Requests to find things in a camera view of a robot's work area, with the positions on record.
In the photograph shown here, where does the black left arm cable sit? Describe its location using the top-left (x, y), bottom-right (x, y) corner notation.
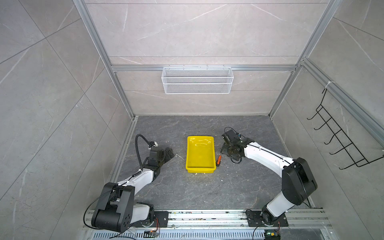
top-left (134, 133), bottom-right (154, 172)

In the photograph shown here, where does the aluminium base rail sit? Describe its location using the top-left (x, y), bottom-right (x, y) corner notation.
top-left (80, 209), bottom-right (338, 240)

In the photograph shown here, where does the yellow plastic bin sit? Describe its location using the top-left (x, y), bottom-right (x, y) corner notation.
top-left (186, 136), bottom-right (217, 174)

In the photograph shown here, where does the orange handled screwdriver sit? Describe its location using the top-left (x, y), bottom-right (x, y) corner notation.
top-left (216, 156), bottom-right (222, 167)

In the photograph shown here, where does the black wire hook rack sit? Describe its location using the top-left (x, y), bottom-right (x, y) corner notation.
top-left (307, 89), bottom-right (384, 170)

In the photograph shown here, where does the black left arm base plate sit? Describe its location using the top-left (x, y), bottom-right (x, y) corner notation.
top-left (133, 211), bottom-right (169, 228)

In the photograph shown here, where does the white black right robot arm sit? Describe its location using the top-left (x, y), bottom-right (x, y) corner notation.
top-left (222, 128), bottom-right (318, 225)

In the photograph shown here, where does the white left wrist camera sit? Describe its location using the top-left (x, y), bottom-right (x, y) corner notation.
top-left (149, 141), bottom-right (159, 148)

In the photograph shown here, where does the white wire mesh basket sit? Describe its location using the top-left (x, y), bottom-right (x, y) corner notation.
top-left (162, 67), bottom-right (234, 95)

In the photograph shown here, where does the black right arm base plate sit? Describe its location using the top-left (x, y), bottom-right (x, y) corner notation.
top-left (245, 210), bottom-right (289, 227)

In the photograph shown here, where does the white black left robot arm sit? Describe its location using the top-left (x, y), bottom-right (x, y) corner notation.
top-left (91, 147), bottom-right (175, 233)

